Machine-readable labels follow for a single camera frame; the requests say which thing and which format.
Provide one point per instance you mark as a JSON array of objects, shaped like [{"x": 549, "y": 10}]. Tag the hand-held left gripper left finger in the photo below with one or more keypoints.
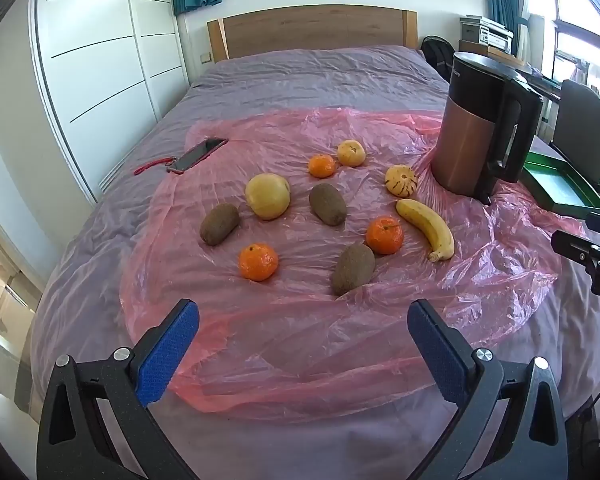
[{"x": 170, "y": 350}]

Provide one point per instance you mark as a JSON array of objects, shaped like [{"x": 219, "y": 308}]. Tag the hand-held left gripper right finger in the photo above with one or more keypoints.
[{"x": 437, "y": 350}]

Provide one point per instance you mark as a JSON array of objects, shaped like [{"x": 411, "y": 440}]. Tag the green tray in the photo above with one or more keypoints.
[{"x": 560, "y": 185}]

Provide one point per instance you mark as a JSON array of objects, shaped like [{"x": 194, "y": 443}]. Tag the brown kiwi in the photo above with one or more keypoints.
[
  {"x": 220, "y": 224},
  {"x": 327, "y": 203},
  {"x": 353, "y": 269}
]

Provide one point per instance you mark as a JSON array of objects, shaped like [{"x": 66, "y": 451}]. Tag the orange mandarin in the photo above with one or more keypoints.
[
  {"x": 322, "y": 165},
  {"x": 384, "y": 235},
  {"x": 258, "y": 261}
]

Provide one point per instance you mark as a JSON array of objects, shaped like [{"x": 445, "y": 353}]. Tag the yellow banana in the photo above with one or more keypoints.
[{"x": 430, "y": 225}]

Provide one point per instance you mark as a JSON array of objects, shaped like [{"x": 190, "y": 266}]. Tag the striped pepino melon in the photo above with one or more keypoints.
[{"x": 401, "y": 180}]

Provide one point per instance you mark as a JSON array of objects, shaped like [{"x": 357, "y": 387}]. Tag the yellow-green apple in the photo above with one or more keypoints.
[{"x": 267, "y": 196}]

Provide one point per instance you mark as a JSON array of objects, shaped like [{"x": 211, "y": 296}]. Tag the grey chair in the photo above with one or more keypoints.
[{"x": 580, "y": 120}]

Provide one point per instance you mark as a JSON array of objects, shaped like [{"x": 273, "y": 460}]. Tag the pink plastic sheet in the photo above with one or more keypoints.
[{"x": 290, "y": 330}]

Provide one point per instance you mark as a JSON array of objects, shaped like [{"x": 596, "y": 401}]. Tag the copper and black electric kettle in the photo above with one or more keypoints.
[{"x": 467, "y": 145}]

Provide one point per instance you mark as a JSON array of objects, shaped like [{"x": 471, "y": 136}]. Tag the desk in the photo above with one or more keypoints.
[{"x": 542, "y": 80}]

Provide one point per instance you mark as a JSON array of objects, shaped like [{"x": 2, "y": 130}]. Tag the wooden dresser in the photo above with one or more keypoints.
[{"x": 500, "y": 56}]

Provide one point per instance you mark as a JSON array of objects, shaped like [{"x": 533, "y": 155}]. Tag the black smartphone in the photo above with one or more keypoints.
[{"x": 197, "y": 155}]

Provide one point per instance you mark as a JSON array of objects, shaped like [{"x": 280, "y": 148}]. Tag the window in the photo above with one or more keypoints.
[{"x": 575, "y": 15}]

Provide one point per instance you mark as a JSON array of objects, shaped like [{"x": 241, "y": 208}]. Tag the white printer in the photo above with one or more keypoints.
[{"x": 487, "y": 32}]

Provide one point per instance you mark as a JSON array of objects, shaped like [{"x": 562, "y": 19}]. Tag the black backpack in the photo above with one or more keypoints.
[{"x": 437, "y": 57}]

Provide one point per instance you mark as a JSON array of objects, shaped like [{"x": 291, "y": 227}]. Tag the white wardrobe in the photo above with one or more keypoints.
[{"x": 105, "y": 60}]

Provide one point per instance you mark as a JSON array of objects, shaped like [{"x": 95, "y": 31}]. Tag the wooden headboard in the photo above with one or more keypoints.
[{"x": 310, "y": 30}]

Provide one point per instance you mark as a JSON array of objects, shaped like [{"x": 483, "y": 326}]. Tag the wall socket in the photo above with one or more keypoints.
[{"x": 206, "y": 57}]

